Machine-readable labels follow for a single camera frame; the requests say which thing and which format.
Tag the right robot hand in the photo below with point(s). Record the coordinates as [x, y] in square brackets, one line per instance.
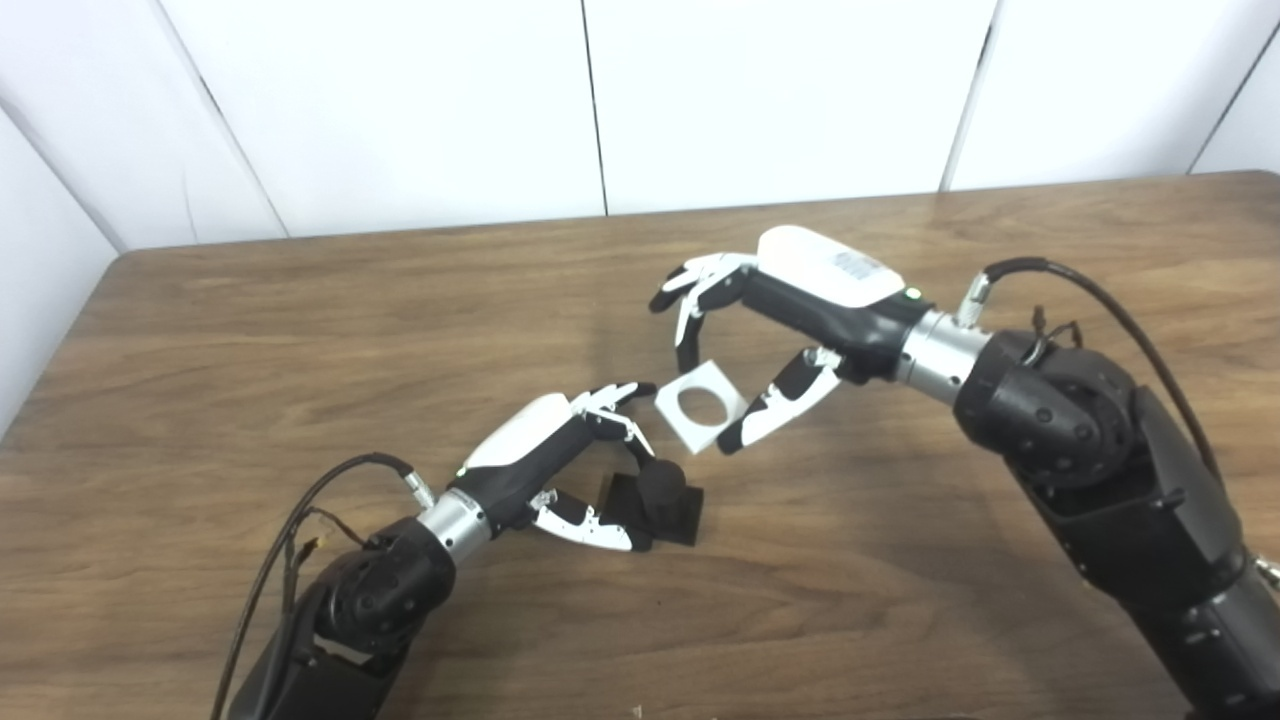
[830, 280]

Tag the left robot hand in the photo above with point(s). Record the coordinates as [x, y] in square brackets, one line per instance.
[520, 440]

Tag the black peg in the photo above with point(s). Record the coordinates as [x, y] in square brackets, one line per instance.
[670, 500]

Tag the white square piece with hole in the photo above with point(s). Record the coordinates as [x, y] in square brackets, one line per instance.
[697, 438]

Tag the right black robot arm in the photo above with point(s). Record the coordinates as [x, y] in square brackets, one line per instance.
[1100, 450]

